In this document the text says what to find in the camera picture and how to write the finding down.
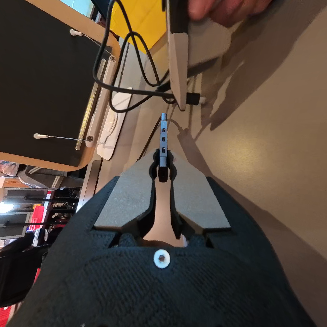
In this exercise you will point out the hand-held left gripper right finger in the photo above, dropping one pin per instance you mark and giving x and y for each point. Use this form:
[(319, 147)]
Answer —
[(198, 199)]

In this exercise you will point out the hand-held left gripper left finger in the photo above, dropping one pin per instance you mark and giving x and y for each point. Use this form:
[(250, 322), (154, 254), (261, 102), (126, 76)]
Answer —
[(127, 199)]

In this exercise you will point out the black metal shelving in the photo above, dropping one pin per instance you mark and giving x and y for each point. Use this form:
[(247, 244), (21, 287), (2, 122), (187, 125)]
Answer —
[(61, 201)]

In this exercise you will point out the black board with wooden edge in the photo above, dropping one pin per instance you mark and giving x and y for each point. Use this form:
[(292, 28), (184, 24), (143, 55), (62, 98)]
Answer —
[(38, 76)]

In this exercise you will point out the yellow plastic container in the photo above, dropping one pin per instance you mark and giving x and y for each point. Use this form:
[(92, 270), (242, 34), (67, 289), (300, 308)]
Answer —
[(143, 20)]

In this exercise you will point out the silver usb hub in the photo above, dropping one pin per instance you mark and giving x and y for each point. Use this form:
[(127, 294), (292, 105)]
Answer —
[(163, 143)]

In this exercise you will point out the white board stand base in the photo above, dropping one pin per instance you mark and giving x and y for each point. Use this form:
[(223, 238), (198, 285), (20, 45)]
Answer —
[(112, 127)]

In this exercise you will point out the person's right hand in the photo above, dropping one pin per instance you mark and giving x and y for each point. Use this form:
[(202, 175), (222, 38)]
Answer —
[(224, 10)]

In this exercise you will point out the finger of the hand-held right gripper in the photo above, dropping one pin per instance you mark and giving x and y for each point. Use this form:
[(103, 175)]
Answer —
[(178, 71), (207, 43)]

